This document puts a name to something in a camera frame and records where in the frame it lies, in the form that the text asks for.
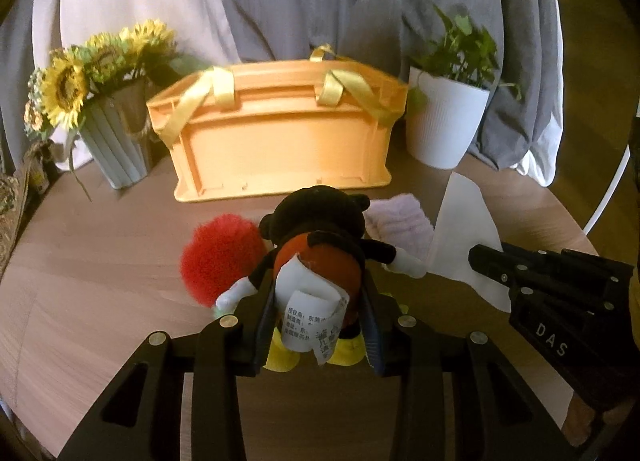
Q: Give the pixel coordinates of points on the white hoop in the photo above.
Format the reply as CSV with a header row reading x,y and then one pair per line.
x,y
612,181

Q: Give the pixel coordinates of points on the white tissue sheet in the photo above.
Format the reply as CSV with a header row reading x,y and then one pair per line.
x,y
465,221

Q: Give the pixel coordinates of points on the red fluffy ball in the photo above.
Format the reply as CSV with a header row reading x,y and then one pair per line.
x,y
220,256

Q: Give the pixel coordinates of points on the white ribbed plant pot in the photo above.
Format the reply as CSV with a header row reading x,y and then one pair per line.
x,y
442,116

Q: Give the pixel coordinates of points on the black mouse plush toy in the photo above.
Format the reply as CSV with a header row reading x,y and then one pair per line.
x,y
312,221

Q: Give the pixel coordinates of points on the orange plastic basket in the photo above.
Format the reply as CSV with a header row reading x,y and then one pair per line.
x,y
280,141

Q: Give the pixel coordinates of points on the lavender fluffy cloth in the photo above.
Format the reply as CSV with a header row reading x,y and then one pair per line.
x,y
400,226

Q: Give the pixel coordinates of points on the green leafy plant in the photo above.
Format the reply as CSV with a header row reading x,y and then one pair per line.
x,y
460,48

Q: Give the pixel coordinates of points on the artificial sunflower bouquet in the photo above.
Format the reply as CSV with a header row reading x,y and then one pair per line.
x,y
65,86

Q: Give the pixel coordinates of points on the grey ribbed vase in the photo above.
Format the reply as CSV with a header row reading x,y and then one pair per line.
x,y
120,141

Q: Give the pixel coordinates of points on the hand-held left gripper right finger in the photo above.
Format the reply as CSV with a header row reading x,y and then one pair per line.
x,y
373,337

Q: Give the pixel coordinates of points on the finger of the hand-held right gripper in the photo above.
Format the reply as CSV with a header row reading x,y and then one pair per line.
x,y
540,268

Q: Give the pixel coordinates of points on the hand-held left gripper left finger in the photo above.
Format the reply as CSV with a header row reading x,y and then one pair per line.
x,y
265,327

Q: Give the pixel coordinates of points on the brown patterned cloth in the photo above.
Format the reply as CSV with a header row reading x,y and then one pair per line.
x,y
15,196

